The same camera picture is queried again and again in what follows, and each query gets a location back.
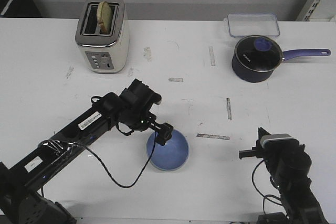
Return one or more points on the slice of toast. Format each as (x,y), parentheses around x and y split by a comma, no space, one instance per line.
(103,15)

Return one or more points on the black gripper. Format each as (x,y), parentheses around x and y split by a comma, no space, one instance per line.
(162,132)
(262,148)

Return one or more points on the black box in corner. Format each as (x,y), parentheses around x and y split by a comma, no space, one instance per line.
(19,9)

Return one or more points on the dark blue saucepan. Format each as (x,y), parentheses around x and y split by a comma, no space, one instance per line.
(254,77)

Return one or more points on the glass pot lid blue knob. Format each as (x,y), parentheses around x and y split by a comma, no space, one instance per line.
(257,53)

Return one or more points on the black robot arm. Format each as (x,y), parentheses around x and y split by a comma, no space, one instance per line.
(288,164)
(20,200)

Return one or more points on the cream and chrome toaster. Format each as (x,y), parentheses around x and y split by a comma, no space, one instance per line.
(104,53)

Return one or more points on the clear plastic food container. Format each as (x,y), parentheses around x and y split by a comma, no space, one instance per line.
(246,24)

